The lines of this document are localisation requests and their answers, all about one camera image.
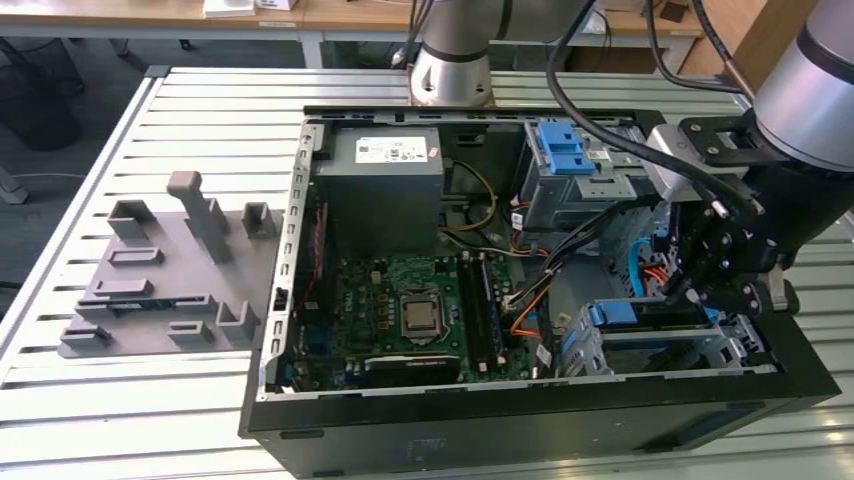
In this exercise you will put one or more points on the green motherboard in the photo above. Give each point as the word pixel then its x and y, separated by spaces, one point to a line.
pixel 360 300

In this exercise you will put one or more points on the grey parts rack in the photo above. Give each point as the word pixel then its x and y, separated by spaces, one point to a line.
pixel 180 280

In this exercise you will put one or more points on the white box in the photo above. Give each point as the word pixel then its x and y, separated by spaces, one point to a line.
pixel 276 4
pixel 229 9

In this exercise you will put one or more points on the black bin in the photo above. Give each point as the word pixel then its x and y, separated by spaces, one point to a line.
pixel 40 110

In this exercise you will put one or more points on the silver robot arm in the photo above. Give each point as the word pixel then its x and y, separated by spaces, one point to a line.
pixel 814 100

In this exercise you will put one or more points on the black PC case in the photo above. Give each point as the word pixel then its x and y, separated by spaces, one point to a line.
pixel 534 430

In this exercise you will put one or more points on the grey power supply unit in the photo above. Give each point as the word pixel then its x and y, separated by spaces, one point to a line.
pixel 380 210

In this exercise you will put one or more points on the metal disk bay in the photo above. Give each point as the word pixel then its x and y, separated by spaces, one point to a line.
pixel 661 336

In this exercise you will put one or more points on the hard disk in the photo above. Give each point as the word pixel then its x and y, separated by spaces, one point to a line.
pixel 620 312

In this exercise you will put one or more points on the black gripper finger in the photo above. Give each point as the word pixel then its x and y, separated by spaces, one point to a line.
pixel 741 297
pixel 694 250

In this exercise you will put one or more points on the RAM stick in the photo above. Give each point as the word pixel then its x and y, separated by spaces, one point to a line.
pixel 133 305
pixel 495 320

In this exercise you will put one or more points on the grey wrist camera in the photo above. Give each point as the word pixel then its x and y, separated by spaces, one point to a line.
pixel 661 145

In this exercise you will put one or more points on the brown wooden cabinet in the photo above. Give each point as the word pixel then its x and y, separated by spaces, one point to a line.
pixel 767 30

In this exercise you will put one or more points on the wooden desk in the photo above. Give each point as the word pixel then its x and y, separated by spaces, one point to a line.
pixel 167 20

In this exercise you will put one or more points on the silver CPU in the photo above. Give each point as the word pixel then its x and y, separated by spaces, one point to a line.
pixel 422 317

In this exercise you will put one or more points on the black graphics card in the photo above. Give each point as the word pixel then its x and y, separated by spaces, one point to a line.
pixel 410 372

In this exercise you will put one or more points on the metal optical drive cage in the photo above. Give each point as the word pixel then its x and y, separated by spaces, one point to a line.
pixel 554 200

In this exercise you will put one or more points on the CPU socket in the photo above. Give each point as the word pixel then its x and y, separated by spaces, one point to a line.
pixel 422 291

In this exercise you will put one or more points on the blue plastic drive latch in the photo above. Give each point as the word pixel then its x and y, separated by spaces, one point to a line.
pixel 556 137

